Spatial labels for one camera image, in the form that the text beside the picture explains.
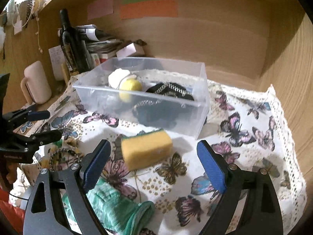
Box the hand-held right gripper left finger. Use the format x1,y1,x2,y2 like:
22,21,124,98
23,139,112,235

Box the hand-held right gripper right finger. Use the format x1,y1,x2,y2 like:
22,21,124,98
197,140,284,235

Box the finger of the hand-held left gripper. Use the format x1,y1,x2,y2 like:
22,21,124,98
4,129,63,153
2,110,51,126

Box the yellow sponge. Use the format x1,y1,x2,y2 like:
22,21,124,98
121,130,173,171

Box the clear plastic storage box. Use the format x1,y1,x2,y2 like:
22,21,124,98
73,57,210,139

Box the yellow soft ball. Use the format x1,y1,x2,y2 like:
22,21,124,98
119,79,143,102

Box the person's left hand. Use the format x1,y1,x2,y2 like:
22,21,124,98
6,162,19,191

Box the pink mug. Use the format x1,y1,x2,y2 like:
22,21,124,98
20,61,52,104

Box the butterfly print tablecloth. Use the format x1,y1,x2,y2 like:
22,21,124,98
10,69,307,235

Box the green knit glove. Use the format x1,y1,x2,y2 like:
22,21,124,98
61,176,155,235

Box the small yellow object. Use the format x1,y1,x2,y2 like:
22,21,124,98
61,62,72,85

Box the white note paper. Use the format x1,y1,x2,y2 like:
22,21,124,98
48,45,65,81

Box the red clothing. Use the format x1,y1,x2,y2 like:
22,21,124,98
0,191,25,229

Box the white rolled sock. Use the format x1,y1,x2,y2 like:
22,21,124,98
108,69,132,89

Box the stack of books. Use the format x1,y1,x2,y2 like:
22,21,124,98
84,38,123,70

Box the dark wine bottle white label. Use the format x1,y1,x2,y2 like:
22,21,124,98
76,26,111,41

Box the white paper card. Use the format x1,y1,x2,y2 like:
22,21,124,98
116,43,136,58

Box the pink sticky note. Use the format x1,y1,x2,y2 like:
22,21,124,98
87,0,114,20

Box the orange sticky note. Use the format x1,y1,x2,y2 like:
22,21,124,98
119,0,179,20

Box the black cloth with chain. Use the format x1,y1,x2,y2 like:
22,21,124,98
132,82,196,130

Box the string garland with ornaments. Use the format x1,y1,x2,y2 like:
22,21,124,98
0,0,47,54

